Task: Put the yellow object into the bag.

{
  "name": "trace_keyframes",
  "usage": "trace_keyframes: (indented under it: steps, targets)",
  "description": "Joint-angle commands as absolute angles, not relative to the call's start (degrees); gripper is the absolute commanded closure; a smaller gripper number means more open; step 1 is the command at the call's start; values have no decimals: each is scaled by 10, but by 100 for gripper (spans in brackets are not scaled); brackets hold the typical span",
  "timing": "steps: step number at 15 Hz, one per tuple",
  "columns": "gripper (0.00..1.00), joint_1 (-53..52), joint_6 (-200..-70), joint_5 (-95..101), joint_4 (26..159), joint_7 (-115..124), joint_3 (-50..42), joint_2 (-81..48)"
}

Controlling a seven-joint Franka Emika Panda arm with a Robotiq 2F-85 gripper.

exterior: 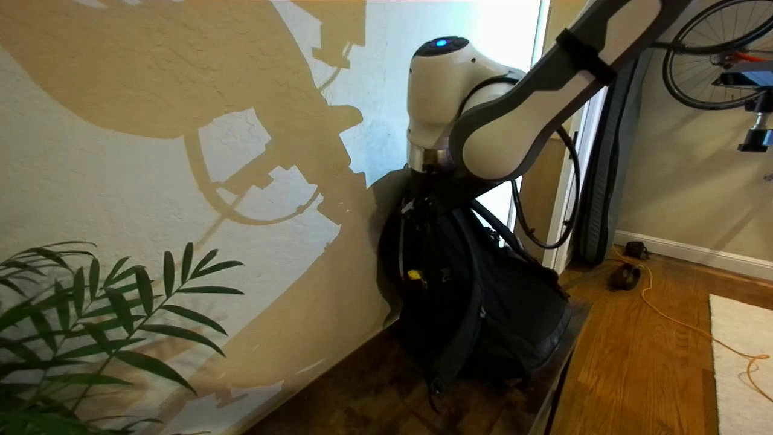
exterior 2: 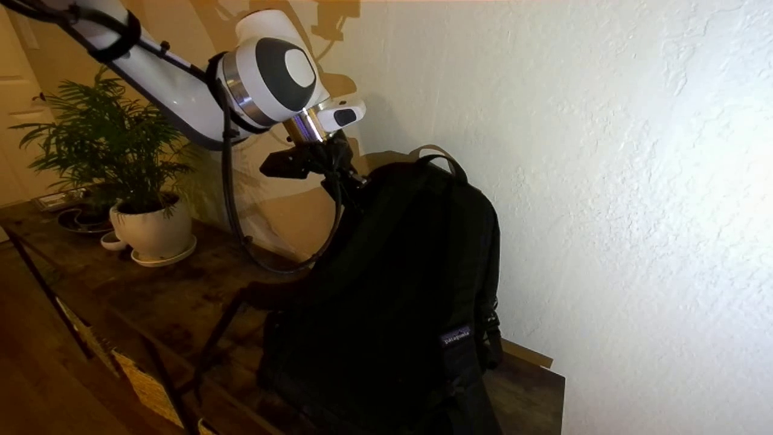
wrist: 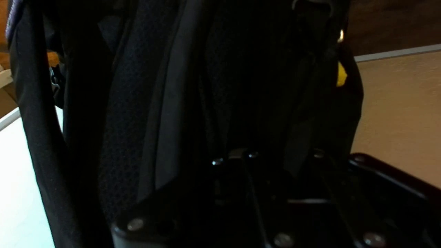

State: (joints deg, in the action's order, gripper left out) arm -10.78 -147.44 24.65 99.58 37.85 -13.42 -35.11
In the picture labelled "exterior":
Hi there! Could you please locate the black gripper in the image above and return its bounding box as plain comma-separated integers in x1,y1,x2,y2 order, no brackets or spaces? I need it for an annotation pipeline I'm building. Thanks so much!
404,168,479,210

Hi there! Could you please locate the black backpack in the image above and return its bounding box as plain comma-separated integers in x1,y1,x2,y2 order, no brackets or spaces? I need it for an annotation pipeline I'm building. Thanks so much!
375,168,581,400

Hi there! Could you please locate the tall black bag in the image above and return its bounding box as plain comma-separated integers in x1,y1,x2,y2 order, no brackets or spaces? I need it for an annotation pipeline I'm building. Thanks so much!
572,57,647,270

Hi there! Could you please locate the dark shoe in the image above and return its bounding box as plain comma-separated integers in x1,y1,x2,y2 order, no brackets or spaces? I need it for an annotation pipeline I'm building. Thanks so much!
622,239,652,263
607,262,646,292

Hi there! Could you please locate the bicycle wheel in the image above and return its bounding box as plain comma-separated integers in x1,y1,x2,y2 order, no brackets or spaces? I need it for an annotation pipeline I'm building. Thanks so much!
659,0,773,112

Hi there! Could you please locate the blue and black bike stand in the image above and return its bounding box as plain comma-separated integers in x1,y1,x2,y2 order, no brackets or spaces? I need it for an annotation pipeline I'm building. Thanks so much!
712,65,773,154

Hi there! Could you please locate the white rug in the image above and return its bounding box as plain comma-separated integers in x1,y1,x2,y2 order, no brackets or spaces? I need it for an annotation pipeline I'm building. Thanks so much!
707,292,773,435

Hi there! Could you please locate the green palm houseplant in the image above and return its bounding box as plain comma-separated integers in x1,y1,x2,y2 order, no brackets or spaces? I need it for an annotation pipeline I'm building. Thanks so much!
0,239,246,435

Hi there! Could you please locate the black velcro strap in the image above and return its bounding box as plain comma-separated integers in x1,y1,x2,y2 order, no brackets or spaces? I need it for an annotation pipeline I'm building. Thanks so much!
553,30,618,84

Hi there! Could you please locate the orange floor cable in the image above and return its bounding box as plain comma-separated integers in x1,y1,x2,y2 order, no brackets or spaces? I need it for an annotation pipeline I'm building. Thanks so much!
632,250,773,407

